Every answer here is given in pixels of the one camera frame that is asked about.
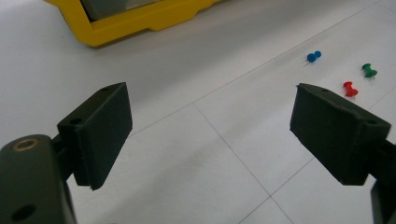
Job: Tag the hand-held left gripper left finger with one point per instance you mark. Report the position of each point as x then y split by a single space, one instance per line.
99 133

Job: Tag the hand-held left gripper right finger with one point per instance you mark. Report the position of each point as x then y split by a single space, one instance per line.
330 133

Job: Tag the red pushpin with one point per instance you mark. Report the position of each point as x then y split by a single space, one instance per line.
350 89

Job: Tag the green pushpin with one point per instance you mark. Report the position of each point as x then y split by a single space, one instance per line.
369 71

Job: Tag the yellow organizer box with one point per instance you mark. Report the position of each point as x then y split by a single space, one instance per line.
124 23

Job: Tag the blue pushpin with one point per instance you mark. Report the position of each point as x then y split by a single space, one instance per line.
312 57

